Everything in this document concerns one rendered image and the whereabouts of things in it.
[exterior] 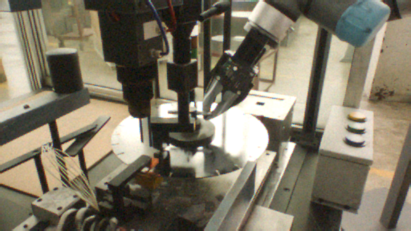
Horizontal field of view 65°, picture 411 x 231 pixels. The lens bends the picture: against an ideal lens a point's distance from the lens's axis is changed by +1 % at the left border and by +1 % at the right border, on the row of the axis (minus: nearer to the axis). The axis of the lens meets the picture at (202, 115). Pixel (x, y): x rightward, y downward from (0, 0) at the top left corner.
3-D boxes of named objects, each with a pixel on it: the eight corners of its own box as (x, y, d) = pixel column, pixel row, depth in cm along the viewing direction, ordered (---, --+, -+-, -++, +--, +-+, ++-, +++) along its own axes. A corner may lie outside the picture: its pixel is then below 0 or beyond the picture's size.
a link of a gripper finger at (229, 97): (198, 124, 63) (224, 87, 60) (205, 117, 69) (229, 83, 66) (211, 134, 63) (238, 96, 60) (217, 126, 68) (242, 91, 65)
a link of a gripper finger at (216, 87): (185, 115, 63) (210, 78, 60) (194, 109, 69) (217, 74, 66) (198, 124, 63) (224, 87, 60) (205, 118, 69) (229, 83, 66)
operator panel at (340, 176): (323, 147, 101) (331, 104, 95) (362, 156, 97) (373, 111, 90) (309, 200, 78) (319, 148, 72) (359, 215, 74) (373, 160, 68)
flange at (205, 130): (221, 140, 65) (222, 130, 63) (168, 147, 62) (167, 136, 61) (209, 118, 74) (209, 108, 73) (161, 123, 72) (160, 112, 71)
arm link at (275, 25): (262, 2, 61) (297, 26, 61) (248, 22, 63) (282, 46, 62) (258, -3, 54) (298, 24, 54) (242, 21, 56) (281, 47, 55)
